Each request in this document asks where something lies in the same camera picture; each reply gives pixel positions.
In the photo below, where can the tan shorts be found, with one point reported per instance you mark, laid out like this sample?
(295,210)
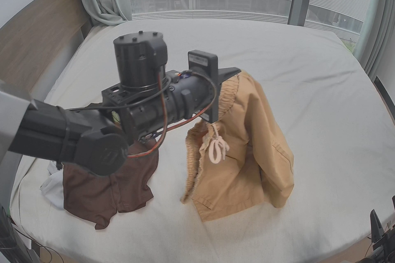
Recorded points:
(240,163)

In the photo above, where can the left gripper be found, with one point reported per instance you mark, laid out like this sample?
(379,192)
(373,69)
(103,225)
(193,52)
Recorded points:
(193,98)

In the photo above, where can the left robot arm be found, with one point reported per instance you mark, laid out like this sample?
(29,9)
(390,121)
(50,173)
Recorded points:
(46,129)

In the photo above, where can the bed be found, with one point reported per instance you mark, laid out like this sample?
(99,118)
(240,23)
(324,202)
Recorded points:
(247,46)

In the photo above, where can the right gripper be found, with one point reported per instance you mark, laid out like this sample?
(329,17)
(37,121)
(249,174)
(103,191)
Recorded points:
(384,244)

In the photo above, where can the white garment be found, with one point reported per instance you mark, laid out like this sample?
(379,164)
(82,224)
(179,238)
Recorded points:
(54,187)

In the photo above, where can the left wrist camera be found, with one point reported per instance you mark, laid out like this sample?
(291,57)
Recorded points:
(199,60)

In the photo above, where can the brown shorts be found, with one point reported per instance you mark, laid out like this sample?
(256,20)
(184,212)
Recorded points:
(92,194)

